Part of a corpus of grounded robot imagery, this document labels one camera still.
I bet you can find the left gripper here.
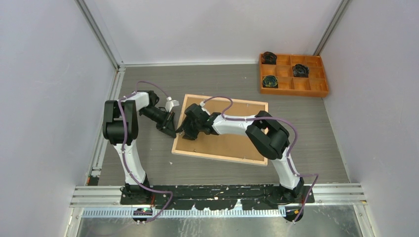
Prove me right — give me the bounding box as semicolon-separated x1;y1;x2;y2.
140;107;177;138

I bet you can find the brown backing board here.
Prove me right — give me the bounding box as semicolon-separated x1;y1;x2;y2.
175;97;266;162

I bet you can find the white wooden picture frame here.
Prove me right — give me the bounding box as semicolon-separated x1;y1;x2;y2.
171;94;269;167

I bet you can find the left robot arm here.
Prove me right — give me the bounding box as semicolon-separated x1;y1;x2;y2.
102;90;179;204

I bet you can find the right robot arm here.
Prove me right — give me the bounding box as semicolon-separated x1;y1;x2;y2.
176;103;304;203

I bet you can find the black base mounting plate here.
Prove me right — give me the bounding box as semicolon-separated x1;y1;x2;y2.
120;184;315;210

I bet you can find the blue yellow tape roll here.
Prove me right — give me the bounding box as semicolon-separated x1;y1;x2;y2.
262;75;279;88

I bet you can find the black tape roll top-left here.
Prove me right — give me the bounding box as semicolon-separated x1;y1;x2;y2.
261;51;277;65

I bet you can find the black tape roll middle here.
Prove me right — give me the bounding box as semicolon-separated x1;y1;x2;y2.
293;64;309;78

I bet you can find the orange compartment tray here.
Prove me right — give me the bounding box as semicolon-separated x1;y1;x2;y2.
258;53;329;98

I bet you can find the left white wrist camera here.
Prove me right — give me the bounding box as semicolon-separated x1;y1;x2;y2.
165;96;179;113

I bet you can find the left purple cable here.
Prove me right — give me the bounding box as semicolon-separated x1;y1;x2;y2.
117;80;174;224

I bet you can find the aluminium rail front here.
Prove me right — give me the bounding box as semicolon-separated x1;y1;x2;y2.
70;183;367;209

